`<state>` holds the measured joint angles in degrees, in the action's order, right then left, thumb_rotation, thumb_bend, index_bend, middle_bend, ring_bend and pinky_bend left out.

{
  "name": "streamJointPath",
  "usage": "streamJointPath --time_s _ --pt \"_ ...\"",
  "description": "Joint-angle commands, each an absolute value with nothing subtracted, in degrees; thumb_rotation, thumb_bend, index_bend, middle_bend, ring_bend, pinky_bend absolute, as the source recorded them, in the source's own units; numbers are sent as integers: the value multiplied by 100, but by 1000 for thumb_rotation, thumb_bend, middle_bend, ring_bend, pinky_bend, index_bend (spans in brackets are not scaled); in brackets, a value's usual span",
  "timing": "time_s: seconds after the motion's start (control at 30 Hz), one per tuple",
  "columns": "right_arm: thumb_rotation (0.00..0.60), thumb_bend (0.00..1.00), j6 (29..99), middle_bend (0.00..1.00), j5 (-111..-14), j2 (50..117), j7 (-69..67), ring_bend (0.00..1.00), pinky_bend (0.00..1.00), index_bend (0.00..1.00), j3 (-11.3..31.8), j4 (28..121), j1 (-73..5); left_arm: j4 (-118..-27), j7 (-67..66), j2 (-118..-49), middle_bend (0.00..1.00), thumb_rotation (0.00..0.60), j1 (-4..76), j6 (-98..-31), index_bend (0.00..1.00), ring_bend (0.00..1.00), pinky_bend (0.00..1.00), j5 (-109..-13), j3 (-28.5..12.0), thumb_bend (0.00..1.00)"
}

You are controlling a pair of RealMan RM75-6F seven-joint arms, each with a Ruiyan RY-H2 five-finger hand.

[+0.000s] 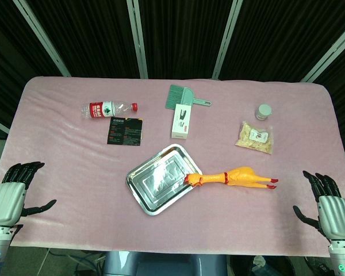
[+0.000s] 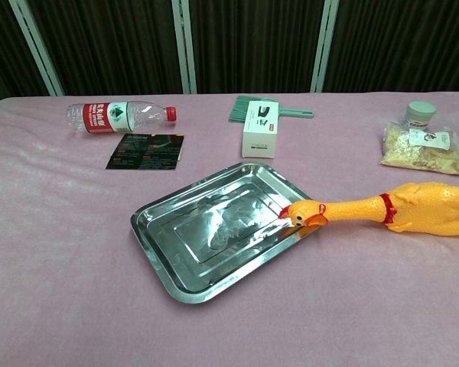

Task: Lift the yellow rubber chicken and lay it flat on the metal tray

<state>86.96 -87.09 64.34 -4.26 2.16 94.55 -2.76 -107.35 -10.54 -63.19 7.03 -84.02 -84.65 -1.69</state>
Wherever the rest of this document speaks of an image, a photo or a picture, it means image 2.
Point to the yellow rubber chicken toy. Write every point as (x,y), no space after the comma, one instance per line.
(424,206)

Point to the silver metal tray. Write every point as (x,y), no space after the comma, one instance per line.
(214,237)

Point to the white rectangular carton box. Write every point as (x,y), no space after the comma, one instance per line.
(258,141)

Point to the green plastic comb brush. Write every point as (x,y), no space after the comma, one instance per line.
(239,109)

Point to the black printed leaflet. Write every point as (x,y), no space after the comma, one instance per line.
(145,153)

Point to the clear water bottle red label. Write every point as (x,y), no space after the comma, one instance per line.
(99,117)

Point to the clear bag of dried food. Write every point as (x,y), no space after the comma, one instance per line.
(405,153)

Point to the pink tablecloth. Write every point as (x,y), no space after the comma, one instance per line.
(61,267)

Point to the small white lidded jar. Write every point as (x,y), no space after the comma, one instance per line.
(420,112)

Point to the white screen frame post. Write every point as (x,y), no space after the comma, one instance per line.
(323,46)
(183,46)
(38,46)

